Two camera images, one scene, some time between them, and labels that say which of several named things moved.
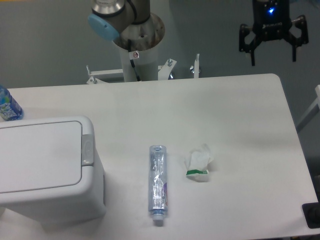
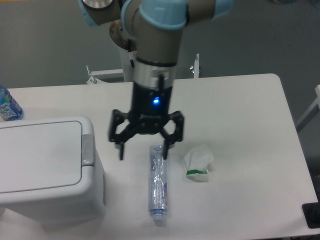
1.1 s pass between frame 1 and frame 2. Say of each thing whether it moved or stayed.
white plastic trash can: stayed
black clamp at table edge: stayed
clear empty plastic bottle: stayed
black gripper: moved
